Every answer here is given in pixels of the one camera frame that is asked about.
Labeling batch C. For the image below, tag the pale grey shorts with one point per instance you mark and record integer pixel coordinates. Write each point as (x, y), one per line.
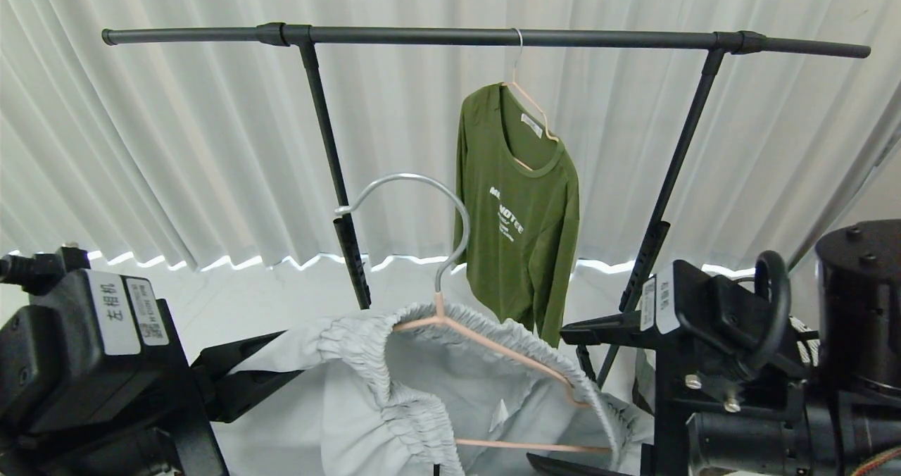
(338, 405)

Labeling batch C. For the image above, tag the green shirt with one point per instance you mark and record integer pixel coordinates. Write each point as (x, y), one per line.
(521, 251)

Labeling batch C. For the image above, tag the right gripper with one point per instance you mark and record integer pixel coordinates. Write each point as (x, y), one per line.
(739, 441)

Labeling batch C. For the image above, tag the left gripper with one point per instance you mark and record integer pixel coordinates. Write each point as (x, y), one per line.
(176, 448)

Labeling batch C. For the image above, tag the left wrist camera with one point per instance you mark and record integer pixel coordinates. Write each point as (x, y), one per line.
(70, 363)

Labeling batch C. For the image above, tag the black clothes rack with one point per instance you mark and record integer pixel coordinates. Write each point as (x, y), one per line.
(598, 38)

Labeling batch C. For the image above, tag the white laundry basket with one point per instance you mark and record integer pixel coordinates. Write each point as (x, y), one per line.
(806, 342)

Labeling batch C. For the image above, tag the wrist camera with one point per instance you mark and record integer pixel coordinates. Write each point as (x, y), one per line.
(711, 307)
(70, 363)

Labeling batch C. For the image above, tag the pink clothes hanger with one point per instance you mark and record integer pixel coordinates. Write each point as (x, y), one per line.
(464, 215)
(524, 96)

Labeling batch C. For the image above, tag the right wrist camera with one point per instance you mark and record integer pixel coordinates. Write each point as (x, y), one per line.
(711, 307)

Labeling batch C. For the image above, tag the white curtain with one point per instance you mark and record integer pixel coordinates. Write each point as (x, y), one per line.
(176, 124)

